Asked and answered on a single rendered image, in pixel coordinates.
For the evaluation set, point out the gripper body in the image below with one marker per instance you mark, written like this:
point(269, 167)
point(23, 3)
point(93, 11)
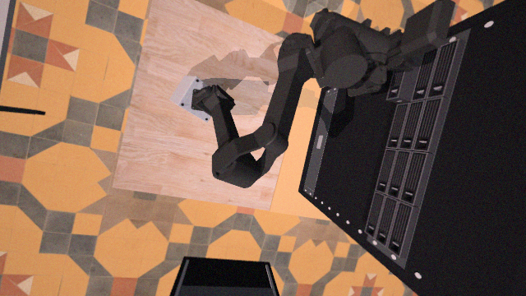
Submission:
point(424, 31)

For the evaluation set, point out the black metal rack frame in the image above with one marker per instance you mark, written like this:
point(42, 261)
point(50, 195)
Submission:
point(469, 238)

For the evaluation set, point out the tan flat board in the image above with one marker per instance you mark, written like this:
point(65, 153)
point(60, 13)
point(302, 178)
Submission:
point(286, 198)

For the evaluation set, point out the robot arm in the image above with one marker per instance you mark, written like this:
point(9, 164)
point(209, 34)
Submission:
point(340, 63)

